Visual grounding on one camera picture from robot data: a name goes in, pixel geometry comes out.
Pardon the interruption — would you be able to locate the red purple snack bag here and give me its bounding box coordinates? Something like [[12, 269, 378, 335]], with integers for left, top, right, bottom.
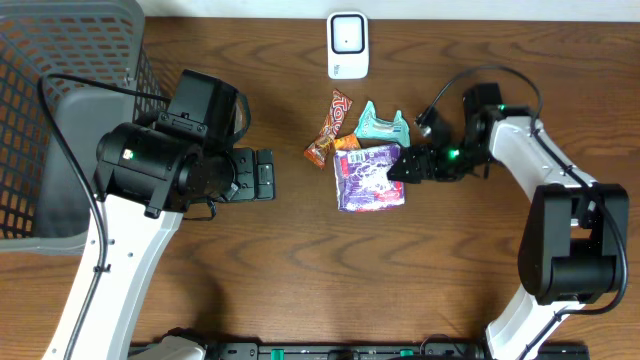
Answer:
[[333, 144, 405, 213]]

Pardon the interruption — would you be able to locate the teal snack wrapper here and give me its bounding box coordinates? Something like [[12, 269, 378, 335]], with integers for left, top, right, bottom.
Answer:
[[354, 101, 411, 147]]

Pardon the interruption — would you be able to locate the orange small snack packet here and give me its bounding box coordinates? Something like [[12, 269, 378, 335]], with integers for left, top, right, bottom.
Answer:
[[333, 133, 361, 151]]

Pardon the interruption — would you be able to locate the red chocolate bar wrapper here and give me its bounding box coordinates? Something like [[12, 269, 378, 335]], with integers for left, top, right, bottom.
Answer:
[[304, 89, 353, 169]]

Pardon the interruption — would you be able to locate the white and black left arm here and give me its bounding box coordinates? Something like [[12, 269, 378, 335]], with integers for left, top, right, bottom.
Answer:
[[44, 106, 275, 359]]

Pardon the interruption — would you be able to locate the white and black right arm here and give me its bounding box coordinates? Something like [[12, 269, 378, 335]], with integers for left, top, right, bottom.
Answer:
[[387, 83, 629, 359]]

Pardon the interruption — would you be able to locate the white barcode scanner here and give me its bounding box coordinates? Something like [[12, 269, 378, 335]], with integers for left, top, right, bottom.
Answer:
[[326, 11, 370, 80]]

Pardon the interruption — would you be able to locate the dark grey plastic basket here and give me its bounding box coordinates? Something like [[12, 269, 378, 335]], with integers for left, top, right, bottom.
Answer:
[[1, 0, 163, 255]]

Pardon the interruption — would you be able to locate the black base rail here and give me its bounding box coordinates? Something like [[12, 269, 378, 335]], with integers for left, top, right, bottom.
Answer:
[[129, 341, 591, 360]]

